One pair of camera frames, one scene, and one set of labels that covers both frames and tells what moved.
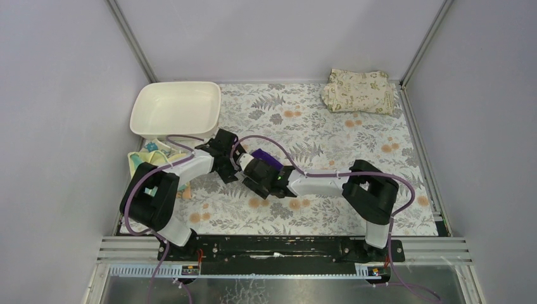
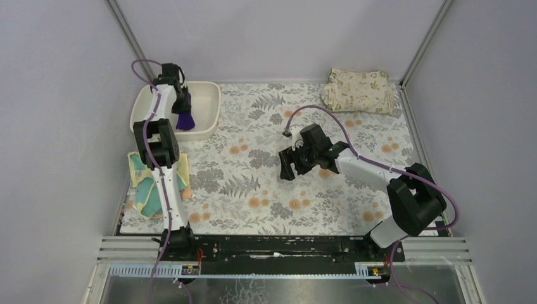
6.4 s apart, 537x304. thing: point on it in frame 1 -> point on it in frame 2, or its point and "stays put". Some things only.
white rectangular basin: x=189 y=108 stays put
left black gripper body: x=228 y=168 -> x=183 y=106
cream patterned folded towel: x=362 y=91 stays put
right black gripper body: x=250 y=178 -> x=292 y=160
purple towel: x=268 y=158 -> x=185 y=121
